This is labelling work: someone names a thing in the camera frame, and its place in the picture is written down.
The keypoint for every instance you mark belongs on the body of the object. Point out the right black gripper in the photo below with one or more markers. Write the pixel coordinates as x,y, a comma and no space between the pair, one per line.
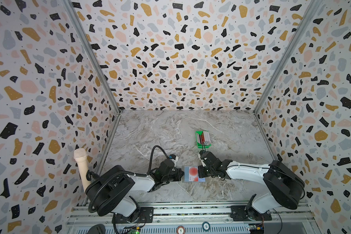
209,165

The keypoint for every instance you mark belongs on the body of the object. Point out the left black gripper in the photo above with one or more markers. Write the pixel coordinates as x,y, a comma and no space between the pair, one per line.
178,171

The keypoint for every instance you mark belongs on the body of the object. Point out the white red-dot credit card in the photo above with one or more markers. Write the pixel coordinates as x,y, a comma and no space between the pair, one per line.
191,174

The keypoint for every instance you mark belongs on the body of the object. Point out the grey card holder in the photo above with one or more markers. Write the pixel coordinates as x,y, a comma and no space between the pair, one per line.
200,179

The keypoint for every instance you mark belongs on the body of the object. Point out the green card tray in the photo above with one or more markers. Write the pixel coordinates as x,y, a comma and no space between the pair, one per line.
198,138

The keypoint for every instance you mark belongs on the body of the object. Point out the cards stack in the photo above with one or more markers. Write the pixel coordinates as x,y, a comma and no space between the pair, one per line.
205,138

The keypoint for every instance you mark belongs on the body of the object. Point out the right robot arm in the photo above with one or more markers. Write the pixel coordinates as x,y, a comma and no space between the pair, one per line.
283,187

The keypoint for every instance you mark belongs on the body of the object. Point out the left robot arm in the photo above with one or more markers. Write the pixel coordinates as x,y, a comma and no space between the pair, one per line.
109,192

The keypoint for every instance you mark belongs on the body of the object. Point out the red round marker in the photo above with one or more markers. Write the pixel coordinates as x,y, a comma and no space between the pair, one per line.
180,230

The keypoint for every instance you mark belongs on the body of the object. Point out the green round marker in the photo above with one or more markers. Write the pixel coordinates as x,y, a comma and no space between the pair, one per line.
206,226

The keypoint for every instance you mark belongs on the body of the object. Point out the beige microphone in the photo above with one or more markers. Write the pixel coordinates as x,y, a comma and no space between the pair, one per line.
80,156

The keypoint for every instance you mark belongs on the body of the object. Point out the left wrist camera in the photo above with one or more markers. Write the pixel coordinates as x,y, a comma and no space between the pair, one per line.
173,158

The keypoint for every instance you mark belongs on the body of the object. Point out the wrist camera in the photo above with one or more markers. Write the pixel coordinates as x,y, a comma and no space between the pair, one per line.
202,156
173,158

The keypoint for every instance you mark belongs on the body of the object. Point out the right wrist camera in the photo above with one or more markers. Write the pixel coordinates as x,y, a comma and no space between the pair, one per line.
202,156

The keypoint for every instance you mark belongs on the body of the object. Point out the aluminium mounting rail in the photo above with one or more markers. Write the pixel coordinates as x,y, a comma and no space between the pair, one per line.
191,215

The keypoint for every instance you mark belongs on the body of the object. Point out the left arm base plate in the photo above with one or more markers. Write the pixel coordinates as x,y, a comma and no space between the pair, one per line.
140,215

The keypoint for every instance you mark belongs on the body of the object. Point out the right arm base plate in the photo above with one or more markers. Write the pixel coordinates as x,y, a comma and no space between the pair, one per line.
242,213

